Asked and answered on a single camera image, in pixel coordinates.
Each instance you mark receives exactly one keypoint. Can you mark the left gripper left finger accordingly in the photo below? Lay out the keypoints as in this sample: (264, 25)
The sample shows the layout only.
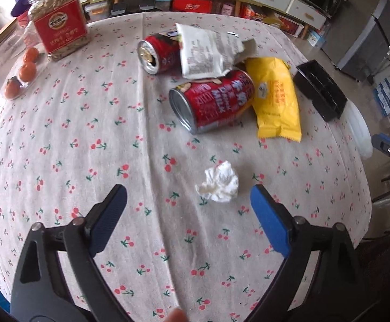
(87, 236)

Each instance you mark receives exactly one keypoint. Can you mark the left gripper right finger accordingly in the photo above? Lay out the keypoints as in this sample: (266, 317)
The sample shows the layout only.
(295, 239)

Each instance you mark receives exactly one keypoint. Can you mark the yellow snack bag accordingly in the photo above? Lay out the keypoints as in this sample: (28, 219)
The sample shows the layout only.
(275, 103)

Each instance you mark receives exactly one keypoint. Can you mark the large red milk can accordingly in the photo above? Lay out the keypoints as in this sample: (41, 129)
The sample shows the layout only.
(206, 104)

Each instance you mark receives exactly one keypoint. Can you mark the white grey foil packet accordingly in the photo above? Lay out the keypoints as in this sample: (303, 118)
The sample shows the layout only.
(211, 54)

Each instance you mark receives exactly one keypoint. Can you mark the white trash bucket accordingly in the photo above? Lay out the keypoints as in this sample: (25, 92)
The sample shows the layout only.
(359, 129)

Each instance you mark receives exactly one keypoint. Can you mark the stacked blue white boxes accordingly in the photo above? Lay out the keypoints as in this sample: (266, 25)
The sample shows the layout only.
(382, 96)

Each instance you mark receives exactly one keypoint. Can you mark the crumpled white tissue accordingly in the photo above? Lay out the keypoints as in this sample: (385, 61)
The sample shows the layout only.
(221, 183)

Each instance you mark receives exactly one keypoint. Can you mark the cherry print tablecloth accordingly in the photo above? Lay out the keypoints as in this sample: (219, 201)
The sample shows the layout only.
(96, 119)

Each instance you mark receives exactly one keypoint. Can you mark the black plastic tray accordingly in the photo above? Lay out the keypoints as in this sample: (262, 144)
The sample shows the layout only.
(318, 86)

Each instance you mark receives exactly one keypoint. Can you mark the grey refrigerator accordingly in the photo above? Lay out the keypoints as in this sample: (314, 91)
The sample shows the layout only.
(358, 40)

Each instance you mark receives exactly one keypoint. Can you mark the orange tangerine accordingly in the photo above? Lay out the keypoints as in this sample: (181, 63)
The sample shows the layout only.
(27, 72)
(31, 55)

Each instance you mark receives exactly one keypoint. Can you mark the small red drink can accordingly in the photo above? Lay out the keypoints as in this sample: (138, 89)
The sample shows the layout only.
(159, 52)

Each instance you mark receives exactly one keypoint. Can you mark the nut jar red label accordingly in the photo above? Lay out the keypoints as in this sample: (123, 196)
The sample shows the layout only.
(61, 26)

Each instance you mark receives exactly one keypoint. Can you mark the red box under cabinet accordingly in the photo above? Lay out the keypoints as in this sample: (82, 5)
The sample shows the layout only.
(198, 6)

